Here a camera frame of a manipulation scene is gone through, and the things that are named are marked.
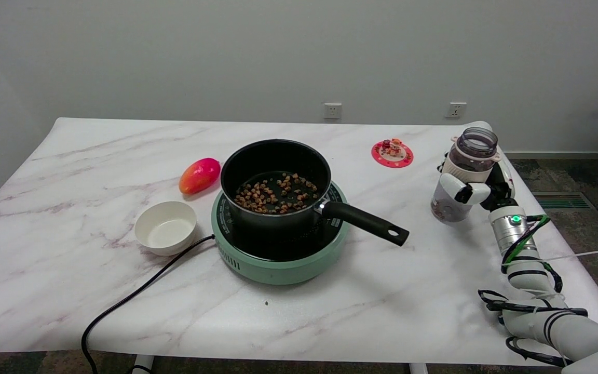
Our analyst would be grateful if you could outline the clear plastic bottle with nuts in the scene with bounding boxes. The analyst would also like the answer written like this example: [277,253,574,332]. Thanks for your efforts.
[430,127,501,223]

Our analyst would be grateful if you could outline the green induction cooker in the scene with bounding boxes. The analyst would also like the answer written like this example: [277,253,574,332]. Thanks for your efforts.
[211,179,350,285]

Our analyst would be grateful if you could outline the white bowl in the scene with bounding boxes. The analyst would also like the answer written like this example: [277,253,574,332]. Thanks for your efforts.
[134,201,197,256]

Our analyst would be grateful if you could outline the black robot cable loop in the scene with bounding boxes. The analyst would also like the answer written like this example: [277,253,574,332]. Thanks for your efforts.
[478,260,598,367]

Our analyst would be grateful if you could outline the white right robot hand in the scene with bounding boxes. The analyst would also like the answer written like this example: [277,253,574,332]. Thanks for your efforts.
[437,151,517,211]

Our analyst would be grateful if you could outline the red orange mango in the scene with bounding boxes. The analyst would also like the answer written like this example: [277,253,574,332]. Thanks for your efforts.
[179,157,222,195]

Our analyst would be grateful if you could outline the brown nuts in saucepan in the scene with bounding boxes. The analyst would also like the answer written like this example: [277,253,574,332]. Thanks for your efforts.
[234,173,319,215]

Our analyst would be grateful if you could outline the floor vent grille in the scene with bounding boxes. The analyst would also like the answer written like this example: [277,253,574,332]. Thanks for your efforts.
[532,192,596,210]

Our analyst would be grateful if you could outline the green robot cable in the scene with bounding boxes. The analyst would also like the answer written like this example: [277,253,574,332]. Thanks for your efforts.
[501,215,552,266]

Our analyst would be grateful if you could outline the white zip tie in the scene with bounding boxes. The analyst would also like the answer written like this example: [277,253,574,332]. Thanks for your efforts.
[504,249,598,267]

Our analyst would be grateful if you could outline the pink coaster with toy figures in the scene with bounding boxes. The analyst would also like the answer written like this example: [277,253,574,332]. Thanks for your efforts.
[371,138,414,168]

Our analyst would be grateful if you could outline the black power cable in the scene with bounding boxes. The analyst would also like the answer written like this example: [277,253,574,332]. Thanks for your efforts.
[81,234,216,374]

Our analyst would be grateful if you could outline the black saucepan with handle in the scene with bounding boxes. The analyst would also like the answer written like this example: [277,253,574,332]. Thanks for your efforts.
[220,139,410,246]

